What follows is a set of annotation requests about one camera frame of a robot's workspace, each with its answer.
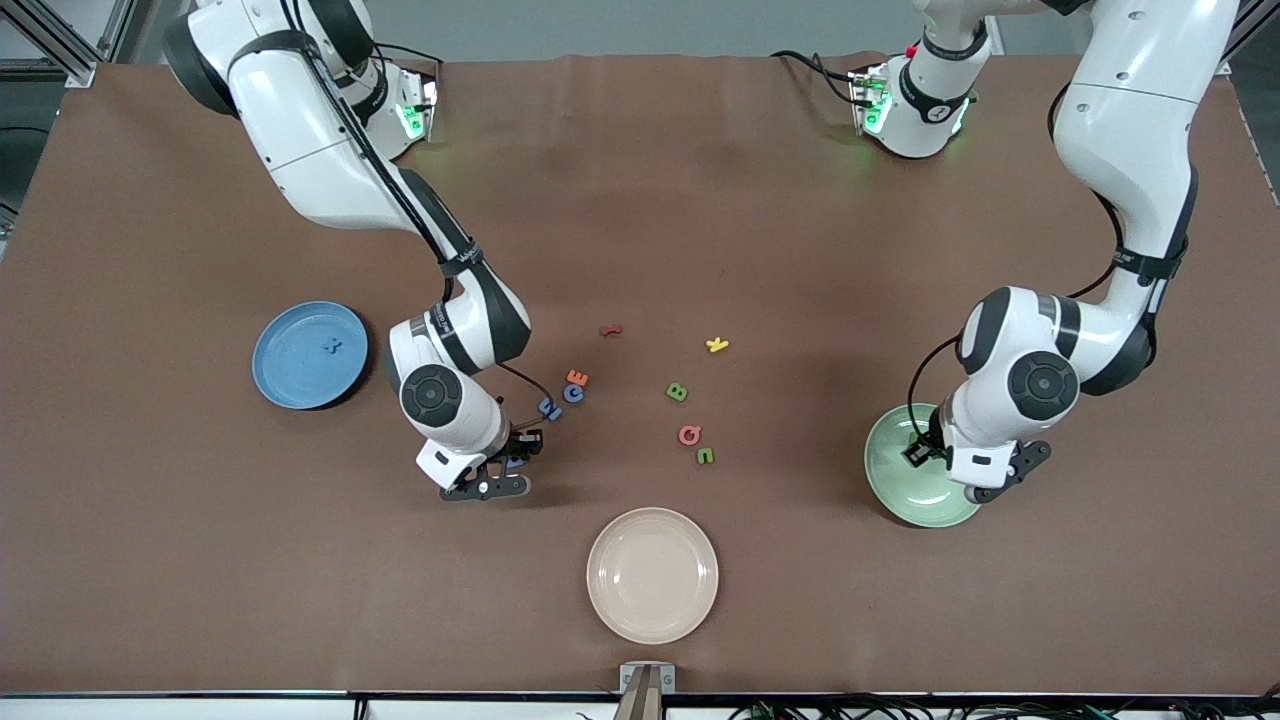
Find green plate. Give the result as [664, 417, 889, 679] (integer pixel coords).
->
[864, 403, 986, 529]

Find cream plate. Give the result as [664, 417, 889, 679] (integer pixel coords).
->
[586, 507, 720, 645]

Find blue plate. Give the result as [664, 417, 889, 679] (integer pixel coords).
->
[251, 301, 370, 411]

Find brown table cover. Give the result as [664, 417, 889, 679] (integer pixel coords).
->
[0, 52, 1280, 696]

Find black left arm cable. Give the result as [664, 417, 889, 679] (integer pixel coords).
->
[907, 80, 1126, 446]

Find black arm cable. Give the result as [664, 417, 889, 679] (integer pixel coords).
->
[280, 0, 553, 403]
[907, 80, 1126, 446]

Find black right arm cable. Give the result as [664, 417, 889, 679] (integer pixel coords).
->
[280, 0, 553, 403]

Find grey metal bracket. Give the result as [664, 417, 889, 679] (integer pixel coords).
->
[619, 662, 677, 694]

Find tangled black cables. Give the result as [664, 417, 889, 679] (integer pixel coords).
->
[728, 693, 1280, 720]

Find black base cable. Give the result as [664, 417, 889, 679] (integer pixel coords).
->
[770, 50, 863, 106]
[375, 40, 446, 96]

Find white table edge rail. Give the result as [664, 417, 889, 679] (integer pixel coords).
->
[0, 693, 1280, 720]

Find aluminium frame profile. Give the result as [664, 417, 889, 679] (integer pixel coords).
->
[0, 0, 136, 89]
[1200, 0, 1280, 77]

